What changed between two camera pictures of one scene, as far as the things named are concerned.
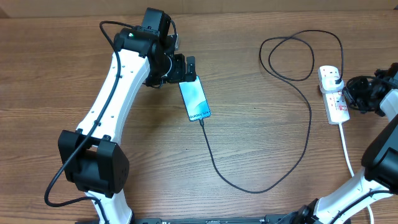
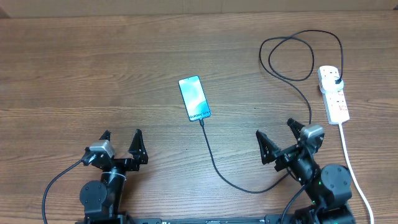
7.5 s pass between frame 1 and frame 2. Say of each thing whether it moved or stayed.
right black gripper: moved
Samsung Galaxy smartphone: stayed
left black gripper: moved
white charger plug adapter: stayed
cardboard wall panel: stayed
